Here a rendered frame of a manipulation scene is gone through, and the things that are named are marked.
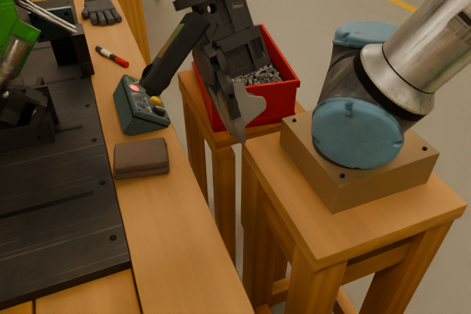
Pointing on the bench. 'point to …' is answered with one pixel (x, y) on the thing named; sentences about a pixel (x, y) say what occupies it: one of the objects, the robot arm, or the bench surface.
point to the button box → (137, 115)
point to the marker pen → (112, 56)
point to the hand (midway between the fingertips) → (235, 137)
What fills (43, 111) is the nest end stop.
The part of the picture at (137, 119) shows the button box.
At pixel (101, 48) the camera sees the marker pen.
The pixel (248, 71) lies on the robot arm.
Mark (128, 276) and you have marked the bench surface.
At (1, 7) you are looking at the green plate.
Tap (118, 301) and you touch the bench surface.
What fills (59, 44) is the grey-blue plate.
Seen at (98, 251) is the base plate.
